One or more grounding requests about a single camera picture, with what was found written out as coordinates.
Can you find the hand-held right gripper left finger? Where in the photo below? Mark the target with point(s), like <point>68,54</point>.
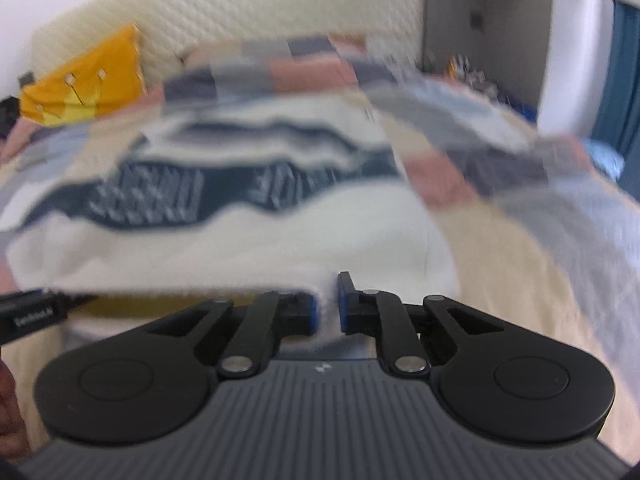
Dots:
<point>311,312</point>

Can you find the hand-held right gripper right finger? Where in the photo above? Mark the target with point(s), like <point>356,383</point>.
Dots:
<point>343,305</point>

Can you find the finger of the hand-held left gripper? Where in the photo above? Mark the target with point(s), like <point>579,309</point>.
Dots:
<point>77,300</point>

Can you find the white blue fleece blanket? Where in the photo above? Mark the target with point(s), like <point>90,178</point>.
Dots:
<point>250,240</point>

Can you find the patchwork bed cover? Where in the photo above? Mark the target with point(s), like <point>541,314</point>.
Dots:
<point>500,260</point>

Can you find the yellow crown print pillow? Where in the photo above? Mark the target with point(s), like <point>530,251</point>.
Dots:
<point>90,80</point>

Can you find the cluttered small desk items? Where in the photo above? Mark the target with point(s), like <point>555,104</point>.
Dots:
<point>465,72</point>

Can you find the cream quilted headboard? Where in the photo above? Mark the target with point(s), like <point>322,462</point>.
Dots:
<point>250,5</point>

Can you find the blue curtain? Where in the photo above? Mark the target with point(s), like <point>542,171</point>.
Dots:
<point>620,85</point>

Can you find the grey wall socket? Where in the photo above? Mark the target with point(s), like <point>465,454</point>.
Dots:
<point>26,79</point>

